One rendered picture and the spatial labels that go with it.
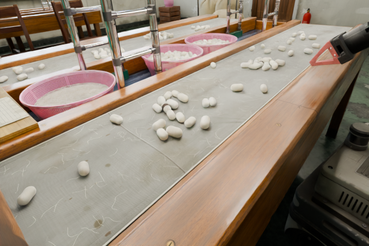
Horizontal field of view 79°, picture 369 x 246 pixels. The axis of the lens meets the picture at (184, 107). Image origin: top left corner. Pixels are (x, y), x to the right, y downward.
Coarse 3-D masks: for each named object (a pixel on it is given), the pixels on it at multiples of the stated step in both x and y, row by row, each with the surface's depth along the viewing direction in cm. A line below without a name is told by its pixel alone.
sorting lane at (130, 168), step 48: (288, 48) 102; (144, 96) 65; (192, 96) 64; (240, 96) 63; (48, 144) 47; (96, 144) 47; (144, 144) 46; (192, 144) 45; (48, 192) 36; (96, 192) 36; (144, 192) 35; (48, 240) 29; (96, 240) 29
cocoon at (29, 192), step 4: (28, 188) 35; (32, 188) 35; (24, 192) 34; (28, 192) 34; (32, 192) 35; (20, 196) 34; (24, 196) 34; (28, 196) 34; (32, 196) 35; (20, 200) 33; (24, 200) 34; (28, 200) 34; (20, 204) 33; (24, 204) 34
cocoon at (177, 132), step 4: (168, 128) 47; (172, 128) 47; (176, 128) 47; (180, 128) 47; (168, 132) 47; (172, 132) 46; (176, 132) 46; (180, 132) 46; (172, 136) 47; (176, 136) 46; (180, 136) 47
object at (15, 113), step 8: (0, 104) 56; (8, 104) 56; (16, 104) 56; (0, 112) 53; (8, 112) 52; (16, 112) 52; (24, 112) 52; (0, 120) 49; (8, 120) 49; (16, 120) 49
